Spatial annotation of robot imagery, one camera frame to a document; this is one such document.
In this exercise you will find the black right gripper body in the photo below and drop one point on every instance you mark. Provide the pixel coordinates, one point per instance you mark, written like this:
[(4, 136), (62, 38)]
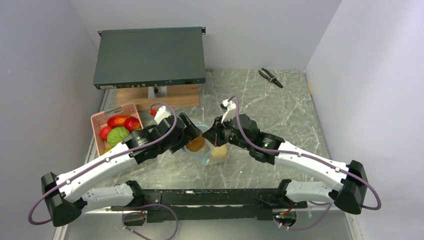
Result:
[(224, 133)]

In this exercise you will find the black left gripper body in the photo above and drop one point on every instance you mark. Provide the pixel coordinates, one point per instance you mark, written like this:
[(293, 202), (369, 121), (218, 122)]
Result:
[(188, 133)]

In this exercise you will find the brown kiwi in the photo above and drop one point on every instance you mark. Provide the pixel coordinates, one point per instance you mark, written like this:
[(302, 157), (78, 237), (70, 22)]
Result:
[(196, 144)]

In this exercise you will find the yellow lemon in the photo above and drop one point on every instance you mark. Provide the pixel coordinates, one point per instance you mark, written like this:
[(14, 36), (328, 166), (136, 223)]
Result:
[(219, 152)]

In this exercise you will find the clear zip top bag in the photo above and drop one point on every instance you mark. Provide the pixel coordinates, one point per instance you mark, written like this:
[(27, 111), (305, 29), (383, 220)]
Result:
[(203, 155)]

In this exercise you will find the light green cabbage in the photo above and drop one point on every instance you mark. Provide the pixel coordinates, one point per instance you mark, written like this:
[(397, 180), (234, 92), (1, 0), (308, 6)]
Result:
[(117, 135)]

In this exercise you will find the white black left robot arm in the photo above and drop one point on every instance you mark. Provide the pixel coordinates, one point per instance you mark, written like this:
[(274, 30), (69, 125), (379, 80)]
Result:
[(73, 193)]

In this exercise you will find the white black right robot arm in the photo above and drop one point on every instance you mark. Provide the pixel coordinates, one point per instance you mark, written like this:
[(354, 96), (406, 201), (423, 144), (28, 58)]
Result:
[(338, 183)]

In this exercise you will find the wooden block stand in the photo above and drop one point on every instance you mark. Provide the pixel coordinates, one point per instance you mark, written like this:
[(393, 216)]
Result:
[(176, 96)]

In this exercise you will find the red apple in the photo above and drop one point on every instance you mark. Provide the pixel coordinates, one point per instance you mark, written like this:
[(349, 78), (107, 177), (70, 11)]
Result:
[(132, 124)]

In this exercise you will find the black pliers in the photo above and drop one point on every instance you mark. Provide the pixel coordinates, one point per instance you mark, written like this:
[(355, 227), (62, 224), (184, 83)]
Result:
[(266, 74)]

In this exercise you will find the red orange mango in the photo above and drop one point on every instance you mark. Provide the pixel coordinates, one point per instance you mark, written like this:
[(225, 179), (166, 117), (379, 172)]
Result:
[(117, 121)]

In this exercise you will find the yellow star fruit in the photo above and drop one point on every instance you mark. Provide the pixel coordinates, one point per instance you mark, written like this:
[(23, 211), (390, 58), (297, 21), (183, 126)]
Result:
[(107, 149)]

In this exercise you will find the dark green rack server box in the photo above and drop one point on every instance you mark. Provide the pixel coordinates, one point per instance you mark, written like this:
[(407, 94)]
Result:
[(149, 57)]

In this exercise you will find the red strawberry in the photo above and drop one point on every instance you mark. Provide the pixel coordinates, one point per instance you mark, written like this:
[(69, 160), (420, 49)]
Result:
[(104, 132)]

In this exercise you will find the pink plastic perforated basket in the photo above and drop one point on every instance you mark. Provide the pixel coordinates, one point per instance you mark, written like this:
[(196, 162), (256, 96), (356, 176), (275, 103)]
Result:
[(99, 121)]

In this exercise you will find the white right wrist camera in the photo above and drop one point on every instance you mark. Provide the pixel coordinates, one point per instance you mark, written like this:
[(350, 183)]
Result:
[(229, 108)]

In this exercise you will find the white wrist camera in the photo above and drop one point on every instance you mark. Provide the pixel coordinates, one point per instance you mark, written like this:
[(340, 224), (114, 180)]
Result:
[(229, 108), (162, 116)]

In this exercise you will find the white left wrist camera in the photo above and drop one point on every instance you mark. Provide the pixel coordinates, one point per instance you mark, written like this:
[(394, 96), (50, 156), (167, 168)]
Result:
[(162, 116)]

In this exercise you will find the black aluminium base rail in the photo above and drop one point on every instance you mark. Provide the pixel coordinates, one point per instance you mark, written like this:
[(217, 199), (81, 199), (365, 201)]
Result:
[(215, 204)]

